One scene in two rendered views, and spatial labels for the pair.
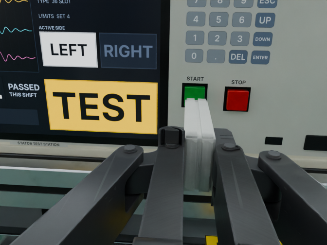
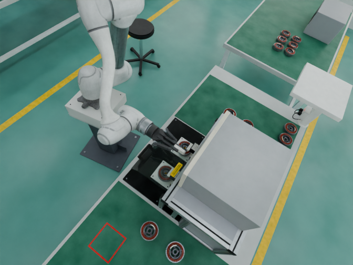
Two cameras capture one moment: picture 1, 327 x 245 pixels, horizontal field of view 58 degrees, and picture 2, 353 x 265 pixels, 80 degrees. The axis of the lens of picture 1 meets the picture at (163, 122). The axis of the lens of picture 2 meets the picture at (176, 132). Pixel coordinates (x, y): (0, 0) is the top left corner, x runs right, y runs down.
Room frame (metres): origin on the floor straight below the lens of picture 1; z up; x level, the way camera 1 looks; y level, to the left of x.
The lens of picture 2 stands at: (0.28, -0.49, 2.22)
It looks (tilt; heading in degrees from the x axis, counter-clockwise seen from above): 61 degrees down; 109
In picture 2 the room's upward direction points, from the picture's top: 13 degrees clockwise
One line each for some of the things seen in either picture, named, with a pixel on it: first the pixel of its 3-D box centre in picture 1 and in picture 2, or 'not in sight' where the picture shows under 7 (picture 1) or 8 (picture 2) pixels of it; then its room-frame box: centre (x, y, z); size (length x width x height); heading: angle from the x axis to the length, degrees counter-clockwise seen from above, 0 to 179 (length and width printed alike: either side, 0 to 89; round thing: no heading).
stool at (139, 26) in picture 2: not in sight; (142, 44); (-1.12, 1.43, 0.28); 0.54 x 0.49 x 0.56; 176
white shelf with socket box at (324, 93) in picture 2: not in sight; (302, 107); (0.78, 0.93, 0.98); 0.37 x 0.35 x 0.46; 86
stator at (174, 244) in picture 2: not in sight; (175, 251); (0.43, -0.43, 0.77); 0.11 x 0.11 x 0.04
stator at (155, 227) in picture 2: not in sight; (149, 230); (0.23, -0.41, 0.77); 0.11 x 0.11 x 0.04
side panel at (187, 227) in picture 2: not in sight; (203, 236); (0.51, -0.29, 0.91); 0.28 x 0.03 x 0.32; 176
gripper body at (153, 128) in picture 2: not in sight; (156, 133); (0.00, -0.01, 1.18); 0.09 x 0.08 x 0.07; 176
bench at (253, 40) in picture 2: not in sight; (280, 50); (0.51, 2.42, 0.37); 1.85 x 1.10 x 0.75; 86
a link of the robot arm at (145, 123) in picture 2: not in sight; (145, 126); (-0.07, 0.00, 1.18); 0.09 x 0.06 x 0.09; 86
